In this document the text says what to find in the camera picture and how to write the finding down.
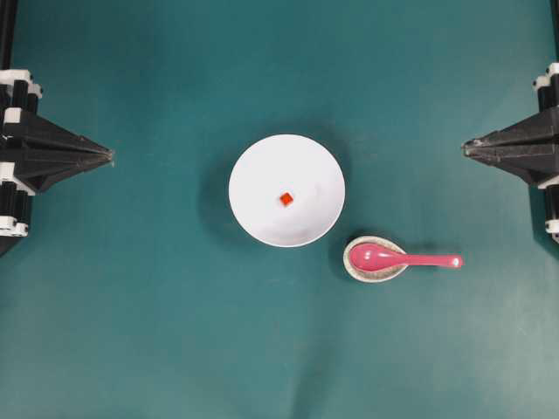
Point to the left gripper black-white body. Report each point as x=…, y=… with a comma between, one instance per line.
x=18, y=93

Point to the black left frame rail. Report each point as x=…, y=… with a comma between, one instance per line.
x=8, y=14

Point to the right gripper black-white body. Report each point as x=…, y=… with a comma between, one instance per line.
x=546, y=88

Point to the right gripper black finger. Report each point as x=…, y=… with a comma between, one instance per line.
x=529, y=164
x=537, y=129

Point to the pink plastic spoon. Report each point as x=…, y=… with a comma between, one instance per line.
x=374, y=257

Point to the white round bowl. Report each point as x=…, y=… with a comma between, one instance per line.
x=288, y=163

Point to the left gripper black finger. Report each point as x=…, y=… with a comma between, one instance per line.
x=38, y=130
x=41, y=169

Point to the small red block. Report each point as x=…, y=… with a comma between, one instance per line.
x=286, y=199

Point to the speckled ceramic spoon rest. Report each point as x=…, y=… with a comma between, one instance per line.
x=372, y=277

